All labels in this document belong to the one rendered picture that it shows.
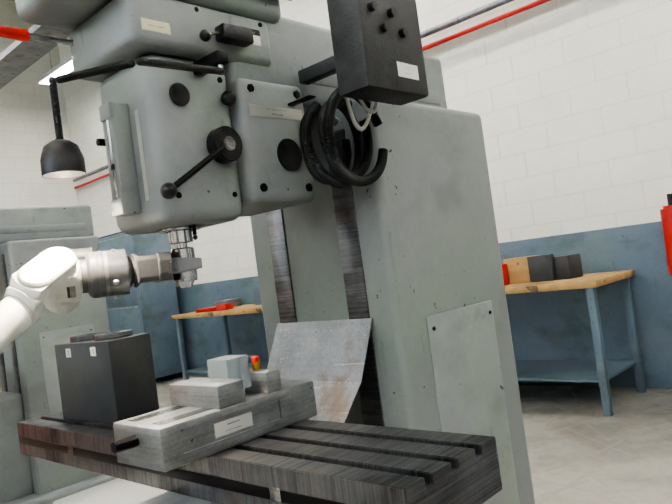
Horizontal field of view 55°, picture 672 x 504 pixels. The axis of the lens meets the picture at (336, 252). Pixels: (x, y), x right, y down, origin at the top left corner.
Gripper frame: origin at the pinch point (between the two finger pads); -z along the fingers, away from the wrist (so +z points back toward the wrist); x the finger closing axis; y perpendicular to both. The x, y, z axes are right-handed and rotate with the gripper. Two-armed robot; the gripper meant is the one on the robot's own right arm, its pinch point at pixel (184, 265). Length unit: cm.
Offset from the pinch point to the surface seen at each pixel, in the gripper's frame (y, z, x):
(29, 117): -292, 59, 967
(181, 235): -5.8, 0.2, -2.4
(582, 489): 121, -188, 113
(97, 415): 31.6, 18.9, 31.9
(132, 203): -12.2, 9.1, -6.4
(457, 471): 34, -25, -53
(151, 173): -17.0, 5.5, -10.0
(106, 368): 20.6, 15.9, 27.1
